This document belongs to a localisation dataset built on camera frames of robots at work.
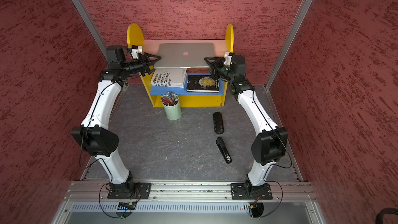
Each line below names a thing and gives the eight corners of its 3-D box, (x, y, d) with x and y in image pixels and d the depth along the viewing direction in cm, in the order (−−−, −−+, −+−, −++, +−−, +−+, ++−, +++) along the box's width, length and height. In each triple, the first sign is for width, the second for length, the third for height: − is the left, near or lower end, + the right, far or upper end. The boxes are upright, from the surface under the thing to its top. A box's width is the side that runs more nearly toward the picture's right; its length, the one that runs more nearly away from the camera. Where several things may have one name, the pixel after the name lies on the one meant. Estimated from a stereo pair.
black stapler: (227, 164, 84) (228, 162, 81) (215, 140, 93) (216, 137, 90) (231, 162, 85) (233, 160, 82) (220, 139, 94) (220, 136, 91)
